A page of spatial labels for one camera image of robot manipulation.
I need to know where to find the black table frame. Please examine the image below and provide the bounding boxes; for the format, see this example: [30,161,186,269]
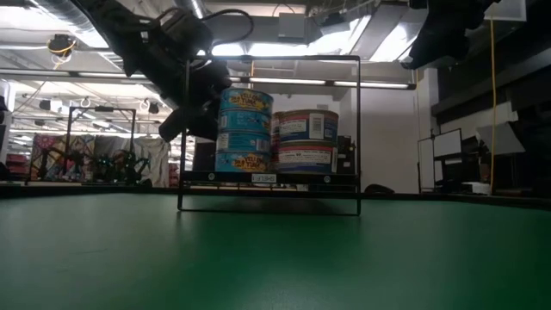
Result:
[0,180,551,211]

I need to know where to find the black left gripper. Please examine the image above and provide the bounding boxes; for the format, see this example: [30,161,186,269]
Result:
[128,10,233,143]

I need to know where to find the patterned colourful quilt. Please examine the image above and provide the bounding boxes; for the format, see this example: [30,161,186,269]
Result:
[28,133,96,182]

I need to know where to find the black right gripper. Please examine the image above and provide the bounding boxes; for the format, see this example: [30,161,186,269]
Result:
[399,0,500,71]

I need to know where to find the teal tuna can silver lid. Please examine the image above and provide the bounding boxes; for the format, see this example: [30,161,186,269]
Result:
[216,108,273,134]
[214,150,272,173]
[219,87,275,113]
[214,130,273,154]

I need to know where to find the grey ceiling unit box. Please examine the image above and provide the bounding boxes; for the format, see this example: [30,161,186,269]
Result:
[277,11,307,40]

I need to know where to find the black equipment box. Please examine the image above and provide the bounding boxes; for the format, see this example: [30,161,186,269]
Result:
[337,135,357,174]

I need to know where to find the dark background robot arms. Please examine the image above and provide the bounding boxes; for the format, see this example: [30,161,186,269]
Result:
[38,148,152,186]

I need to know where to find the yellow black cable reel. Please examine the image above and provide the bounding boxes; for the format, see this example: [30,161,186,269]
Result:
[46,33,77,70]

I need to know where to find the white draped sheet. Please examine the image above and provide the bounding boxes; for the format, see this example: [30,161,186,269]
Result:
[95,135,172,189]

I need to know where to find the green table mat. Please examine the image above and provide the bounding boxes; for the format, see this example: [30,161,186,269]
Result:
[0,191,551,310]

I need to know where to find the white screen panel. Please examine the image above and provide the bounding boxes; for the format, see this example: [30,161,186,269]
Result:
[432,127,464,159]

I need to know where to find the black metal rig frame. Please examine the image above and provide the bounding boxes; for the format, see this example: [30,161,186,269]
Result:
[65,106,138,186]

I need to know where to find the grey angled panel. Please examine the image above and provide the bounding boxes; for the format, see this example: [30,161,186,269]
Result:
[475,121,527,156]

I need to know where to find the long ceiling light strip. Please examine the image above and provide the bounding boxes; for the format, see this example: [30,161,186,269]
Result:
[0,67,417,90]

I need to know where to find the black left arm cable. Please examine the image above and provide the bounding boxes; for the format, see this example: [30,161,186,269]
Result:
[200,7,256,47]

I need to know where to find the black frame clamp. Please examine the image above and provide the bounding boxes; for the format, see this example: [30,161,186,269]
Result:
[363,183,395,195]

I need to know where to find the wooden shelf black wire frame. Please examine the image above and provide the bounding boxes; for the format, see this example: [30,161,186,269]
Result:
[176,54,362,217]

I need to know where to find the tall white board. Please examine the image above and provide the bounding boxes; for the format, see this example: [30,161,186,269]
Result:
[417,136,436,183]

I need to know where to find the small white box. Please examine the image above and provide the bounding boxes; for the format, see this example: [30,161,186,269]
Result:
[462,181,492,195]

